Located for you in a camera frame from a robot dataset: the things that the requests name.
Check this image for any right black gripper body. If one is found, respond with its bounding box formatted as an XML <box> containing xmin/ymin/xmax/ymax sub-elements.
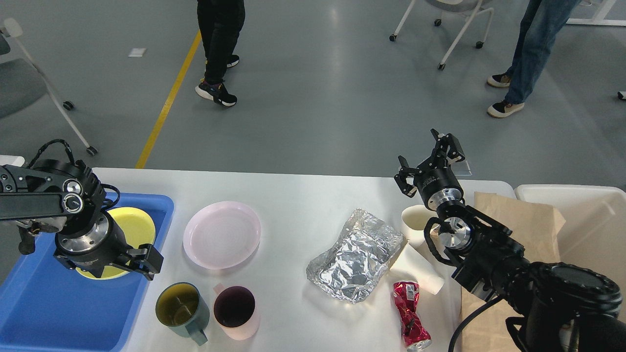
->
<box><xmin>414</xmin><ymin>167</ymin><xmax>464</xmax><ymax>210</ymax></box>

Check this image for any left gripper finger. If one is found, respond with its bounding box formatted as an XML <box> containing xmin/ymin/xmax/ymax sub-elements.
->
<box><xmin>53</xmin><ymin>254</ymin><xmax>105</xmax><ymax>280</ymax></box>
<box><xmin>122</xmin><ymin>243</ymin><xmax>164</xmax><ymax>281</ymax></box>

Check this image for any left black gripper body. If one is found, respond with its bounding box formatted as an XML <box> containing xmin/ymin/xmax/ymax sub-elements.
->
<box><xmin>53</xmin><ymin>211</ymin><xmax>131</xmax><ymax>278</ymax></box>

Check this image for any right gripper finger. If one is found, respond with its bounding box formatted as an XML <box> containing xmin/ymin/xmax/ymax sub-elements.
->
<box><xmin>394</xmin><ymin>155</ymin><xmax>420</xmax><ymax>198</ymax></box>
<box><xmin>430</xmin><ymin>129</ymin><xmax>467</xmax><ymax>169</ymax></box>

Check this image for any green mug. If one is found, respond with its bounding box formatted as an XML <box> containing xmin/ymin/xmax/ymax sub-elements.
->
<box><xmin>155</xmin><ymin>282</ymin><xmax>210</xmax><ymax>346</ymax></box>

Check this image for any pink mug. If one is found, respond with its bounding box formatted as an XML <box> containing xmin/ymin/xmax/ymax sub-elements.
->
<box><xmin>213</xmin><ymin>283</ymin><xmax>260</xmax><ymax>341</ymax></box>

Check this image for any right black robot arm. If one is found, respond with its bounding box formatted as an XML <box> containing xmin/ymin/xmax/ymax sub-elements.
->
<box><xmin>394</xmin><ymin>129</ymin><xmax>626</xmax><ymax>352</ymax></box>

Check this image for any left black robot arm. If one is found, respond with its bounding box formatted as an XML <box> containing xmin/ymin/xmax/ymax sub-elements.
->
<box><xmin>0</xmin><ymin>139</ymin><xmax>164</xmax><ymax>280</ymax></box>

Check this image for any yellow plate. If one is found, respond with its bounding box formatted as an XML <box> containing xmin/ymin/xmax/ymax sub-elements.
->
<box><xmin>76</xmin><ymin>207</ymin><xmax>156</xmax><ymax>280</ymax></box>

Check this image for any upright white paper cup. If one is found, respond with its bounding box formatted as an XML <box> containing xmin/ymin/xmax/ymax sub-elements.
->
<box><xmin>401</xmin><ymin>204</ymin><xmax>437</xmax><ymax>249</ymax></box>

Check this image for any blue plastic tray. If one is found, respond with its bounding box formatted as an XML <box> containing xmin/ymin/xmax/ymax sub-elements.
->
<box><xmin>0</xmin><ymin>192</ymin><xmax>175</xmax><ymax>352</ymax></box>

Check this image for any pink plate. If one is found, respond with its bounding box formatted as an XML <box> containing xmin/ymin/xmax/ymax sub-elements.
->
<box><xmin>183</xmin><ymin>201</ymin><xmax>262</xmax><ymax>270</ymax></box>

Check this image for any lying white paper cup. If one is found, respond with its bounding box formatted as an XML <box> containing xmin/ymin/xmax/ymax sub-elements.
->
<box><xmin>389</xmin><ymin>243</ymin><xmax>445</xmax><ymax>295</ymax></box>

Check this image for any crumpled aluminium foil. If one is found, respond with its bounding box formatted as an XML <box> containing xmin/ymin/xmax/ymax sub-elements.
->
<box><xmin>306</xmin><ymin>209</ymin><xmax>404</xmax><ymax>304</ymax></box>

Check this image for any brown paper bag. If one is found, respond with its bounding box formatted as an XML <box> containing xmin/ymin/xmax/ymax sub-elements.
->
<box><xmin>456</xmin><ymin>192</ymin><xmax>565</xmax><ymax>352</ymax></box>

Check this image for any white side table left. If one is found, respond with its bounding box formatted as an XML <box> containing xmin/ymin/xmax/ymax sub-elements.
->
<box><xmin>0</xmin><ymin>154</ymin><xmax>25</xmax><ymax>167</ymax></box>

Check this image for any crushed red can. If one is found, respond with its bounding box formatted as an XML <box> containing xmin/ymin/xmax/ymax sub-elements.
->
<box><xmin>392</xmin><ymin>281</ymin><xmax>432</xmax><ymax>352</ymax></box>

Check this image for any white chair top right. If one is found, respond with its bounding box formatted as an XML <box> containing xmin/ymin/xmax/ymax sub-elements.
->
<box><xmin>388</xmin><ymin>0</ymin><xmax>494</xmax><ymax>70</ymax></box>

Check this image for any person in blue jeans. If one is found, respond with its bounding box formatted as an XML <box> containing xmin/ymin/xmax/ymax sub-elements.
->
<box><xmin>487</xmin><ymin>0</ymin><xmax>580</xmax><ymax>118</ymax></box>

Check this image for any white plastic bin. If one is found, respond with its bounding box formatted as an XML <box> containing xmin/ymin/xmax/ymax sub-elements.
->
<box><xmin>514</xmin><ymin>184</ymin><xmax>626</xmax><ymax>323</ymax></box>

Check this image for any grey chair left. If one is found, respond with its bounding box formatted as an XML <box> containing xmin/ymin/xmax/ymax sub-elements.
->
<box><xmin>0</xmin><ymin>18</ymin><xmax>98</xmax><ymax>156</ymax></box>

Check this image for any white paper on floor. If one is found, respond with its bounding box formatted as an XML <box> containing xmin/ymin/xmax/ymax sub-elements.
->
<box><xmin>128</xmin><ymin>47</ymin><xmax>147</xmax><ymax>58</ymax></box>

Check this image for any person in dark clothes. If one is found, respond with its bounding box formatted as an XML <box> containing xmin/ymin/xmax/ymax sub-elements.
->
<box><xmin>195</xmin><ymin>0</ymin><xmax>246</xmax><ymax>107</ymax></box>

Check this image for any white table frame corner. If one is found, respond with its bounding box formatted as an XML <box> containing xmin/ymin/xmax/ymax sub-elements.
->
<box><xmin>566</xmin><ymin>0</ymin><xmax>626</xmax><ymax>27</ymax></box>

